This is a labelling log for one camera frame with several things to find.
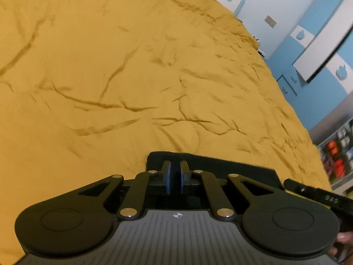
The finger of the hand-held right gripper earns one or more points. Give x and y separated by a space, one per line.
300 188

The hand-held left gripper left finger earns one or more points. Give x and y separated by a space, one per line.
168 177

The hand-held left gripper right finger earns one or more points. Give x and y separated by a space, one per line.
182 177

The black pants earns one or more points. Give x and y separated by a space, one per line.
237 167

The person's right hand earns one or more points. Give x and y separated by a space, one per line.
344 241

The shoe rack with shoes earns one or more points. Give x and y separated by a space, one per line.
337 154

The yellow blanket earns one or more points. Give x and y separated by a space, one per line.
138 69

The blue and white wardrobe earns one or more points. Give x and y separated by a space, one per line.
317 41

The wall switch plate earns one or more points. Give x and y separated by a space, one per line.
270 21

